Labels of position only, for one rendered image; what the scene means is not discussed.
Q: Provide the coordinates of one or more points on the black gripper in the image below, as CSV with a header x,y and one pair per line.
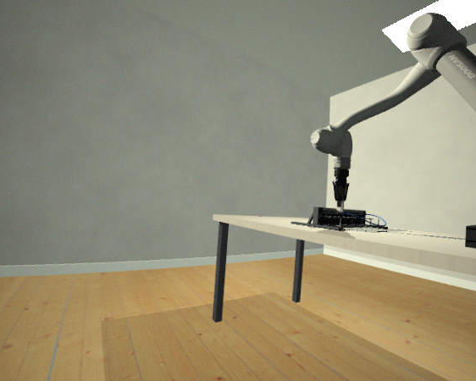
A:
x,y
340,194

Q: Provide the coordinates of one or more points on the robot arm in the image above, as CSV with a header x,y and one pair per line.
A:
x,y
437,45

